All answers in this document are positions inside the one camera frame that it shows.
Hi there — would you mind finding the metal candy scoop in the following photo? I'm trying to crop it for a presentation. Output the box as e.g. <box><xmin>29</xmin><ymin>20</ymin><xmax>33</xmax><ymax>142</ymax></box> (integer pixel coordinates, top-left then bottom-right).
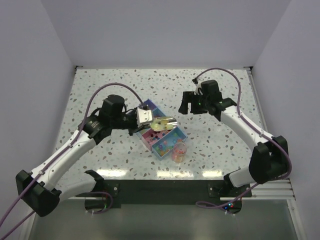
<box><xmin>138</xmin><ymin>116</ymin><xmax>178</xmax><ymax>132</ymax></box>

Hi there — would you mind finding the aluminium frame rail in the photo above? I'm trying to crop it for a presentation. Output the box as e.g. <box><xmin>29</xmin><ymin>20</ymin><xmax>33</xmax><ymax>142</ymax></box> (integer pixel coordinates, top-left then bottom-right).
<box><xmin>31</xmin><ymin>66</ymin><xmax>296</xmax><ymax>201</ymax></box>

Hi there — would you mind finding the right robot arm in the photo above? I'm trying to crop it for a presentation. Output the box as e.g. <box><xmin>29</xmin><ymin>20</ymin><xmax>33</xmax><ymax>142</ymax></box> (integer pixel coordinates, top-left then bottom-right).
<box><xmin>178</xmin><ymin>78</ymin><xmax>292</xmax><ymax>197</ymax></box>

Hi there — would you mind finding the clear plastic jar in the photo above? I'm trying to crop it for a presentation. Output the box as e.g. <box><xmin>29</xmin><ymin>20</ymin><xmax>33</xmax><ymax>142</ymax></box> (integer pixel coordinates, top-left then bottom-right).
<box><xmin>171</xmin><ymin>142</ymin><xmax>187</xmax><ymax>163</ymax></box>

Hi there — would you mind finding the four-compartment candy tray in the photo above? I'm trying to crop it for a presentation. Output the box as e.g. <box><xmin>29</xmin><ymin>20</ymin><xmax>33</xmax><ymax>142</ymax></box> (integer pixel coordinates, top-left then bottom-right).
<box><xmin>133</xmin><ymin>98</ymin><xmax>189</xmax><ymax>161</ymax></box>

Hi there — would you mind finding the star candies pile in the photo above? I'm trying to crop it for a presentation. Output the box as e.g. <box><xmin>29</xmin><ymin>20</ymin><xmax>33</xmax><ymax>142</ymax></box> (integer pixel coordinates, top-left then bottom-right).
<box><xmin>153</xmin><ymin>137</ymin><xmax>184</xmax><ymax>157</ymax></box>

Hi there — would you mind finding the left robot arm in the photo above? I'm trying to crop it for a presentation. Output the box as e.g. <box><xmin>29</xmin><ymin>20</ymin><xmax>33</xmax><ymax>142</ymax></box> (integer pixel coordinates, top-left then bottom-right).
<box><xmin>15</xmin><ymin>95</ymin><xmax>141</xmax><ymax>217</ymax></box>

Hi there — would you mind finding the lollipops pile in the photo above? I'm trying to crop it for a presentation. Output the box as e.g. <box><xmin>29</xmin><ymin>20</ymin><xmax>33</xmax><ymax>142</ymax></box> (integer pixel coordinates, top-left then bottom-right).
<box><xmin>146</xmin><ymin>130</ymin><xmax>166</xmax><ymax>142</ymax></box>

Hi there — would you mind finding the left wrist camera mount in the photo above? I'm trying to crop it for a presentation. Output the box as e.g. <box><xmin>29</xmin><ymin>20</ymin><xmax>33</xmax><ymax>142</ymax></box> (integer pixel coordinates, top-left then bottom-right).
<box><xmin>136</xmin><ymin>108</ymin><xmax>154</xmax><ymax>127</ymax></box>

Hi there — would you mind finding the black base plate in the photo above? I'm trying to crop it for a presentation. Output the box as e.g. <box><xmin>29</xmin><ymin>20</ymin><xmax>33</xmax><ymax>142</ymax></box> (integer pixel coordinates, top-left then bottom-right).
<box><xmin>74</xmin><ymin>178</ymin><xmax>252</xmax><ymax>210</ymax></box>

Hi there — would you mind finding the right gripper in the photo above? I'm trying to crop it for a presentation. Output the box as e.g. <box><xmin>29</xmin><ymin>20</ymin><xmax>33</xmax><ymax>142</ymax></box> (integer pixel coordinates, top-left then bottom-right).
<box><xmin>178</xmin><ymin>91</ymin><xmax>210</xmax><ymax>115</ymax></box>

